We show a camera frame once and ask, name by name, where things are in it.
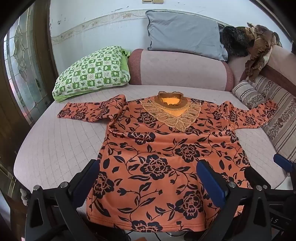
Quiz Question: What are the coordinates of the small striped pillow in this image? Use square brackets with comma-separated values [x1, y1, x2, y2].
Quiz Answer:
[232, 80, 266, 109]

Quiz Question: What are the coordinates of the pink quilted mattress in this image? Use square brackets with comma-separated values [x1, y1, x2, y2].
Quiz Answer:
[14, 85, 289, 209]

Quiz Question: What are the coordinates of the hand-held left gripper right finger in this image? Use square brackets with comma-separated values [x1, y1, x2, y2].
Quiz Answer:
[196, 159, 278, 241]

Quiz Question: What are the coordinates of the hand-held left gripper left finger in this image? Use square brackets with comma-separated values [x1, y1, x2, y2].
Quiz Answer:
[24, 159, 101, 241]

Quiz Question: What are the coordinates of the brown ruffled cloth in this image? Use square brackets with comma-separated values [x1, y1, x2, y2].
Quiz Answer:
[243, 22, 283, 82]

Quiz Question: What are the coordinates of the green checkered pillow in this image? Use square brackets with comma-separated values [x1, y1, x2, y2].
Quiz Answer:
[52, 46, 131, 103]

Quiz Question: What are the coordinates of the wooden door with glass pane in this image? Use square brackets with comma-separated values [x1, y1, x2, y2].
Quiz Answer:
[0, 0, 58, 209]

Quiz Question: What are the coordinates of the orange floral shirt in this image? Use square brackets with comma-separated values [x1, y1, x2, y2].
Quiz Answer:
[57, 91, 279, 233]

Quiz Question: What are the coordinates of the black furry cloth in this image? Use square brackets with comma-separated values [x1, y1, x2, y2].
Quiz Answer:
[220, 25, 255, 57]

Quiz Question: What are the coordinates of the pink sofa backrest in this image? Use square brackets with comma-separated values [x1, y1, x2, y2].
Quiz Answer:
[228, 44, 296, 93]

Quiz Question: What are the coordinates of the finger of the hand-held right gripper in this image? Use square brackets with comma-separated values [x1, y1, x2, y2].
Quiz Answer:
[245, 166, 271, 189]
[273, 153, 296, 173]

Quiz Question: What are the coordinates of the pink bolster cushion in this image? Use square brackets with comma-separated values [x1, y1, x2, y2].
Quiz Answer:
[128, 49, 235, 92]

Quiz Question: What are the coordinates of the large striped floral cushion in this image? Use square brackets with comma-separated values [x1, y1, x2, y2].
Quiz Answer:
[248, 75, 296, 160]

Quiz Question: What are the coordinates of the grey pillow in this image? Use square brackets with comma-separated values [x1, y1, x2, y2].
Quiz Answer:
[145, 10, 229, 62]

